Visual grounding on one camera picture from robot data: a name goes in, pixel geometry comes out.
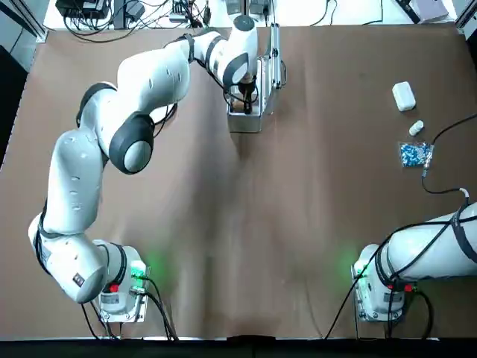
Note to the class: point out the grey usb hub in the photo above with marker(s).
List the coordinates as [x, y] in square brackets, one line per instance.
[181, 10]

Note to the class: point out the small white pill bottle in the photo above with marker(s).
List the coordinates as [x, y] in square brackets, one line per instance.
[416, 128]

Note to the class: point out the black electronics box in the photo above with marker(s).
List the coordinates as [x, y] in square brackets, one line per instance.
[82, 7]

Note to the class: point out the aluminium frame post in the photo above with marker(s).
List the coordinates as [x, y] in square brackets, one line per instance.
[246, 7]

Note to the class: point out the purple grey box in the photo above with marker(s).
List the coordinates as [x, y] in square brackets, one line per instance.
[428, 9]

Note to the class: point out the dark grey power supply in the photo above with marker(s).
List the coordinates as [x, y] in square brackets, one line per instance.
[234, 5]
[259, 7]

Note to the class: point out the blue white capsule bag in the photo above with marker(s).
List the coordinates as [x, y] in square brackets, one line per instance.
[413, 154]

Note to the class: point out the aluminium frame rail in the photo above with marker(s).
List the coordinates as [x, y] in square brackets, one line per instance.
[37, 22]
[467, 18]

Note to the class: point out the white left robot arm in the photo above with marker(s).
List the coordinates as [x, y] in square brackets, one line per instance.
[74, 179]

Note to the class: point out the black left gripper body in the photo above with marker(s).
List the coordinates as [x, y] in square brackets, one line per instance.
[247, 89]

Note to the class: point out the black power adapter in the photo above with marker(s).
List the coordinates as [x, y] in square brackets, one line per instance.
[134, 10]

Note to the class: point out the white plastic box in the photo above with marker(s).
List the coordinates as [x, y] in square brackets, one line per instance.
[403, 96]

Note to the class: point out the silver aluminium medical kit case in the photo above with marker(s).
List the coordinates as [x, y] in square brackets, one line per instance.
[244, 123]

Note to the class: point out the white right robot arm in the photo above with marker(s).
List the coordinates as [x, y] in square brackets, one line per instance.
[428, 242]

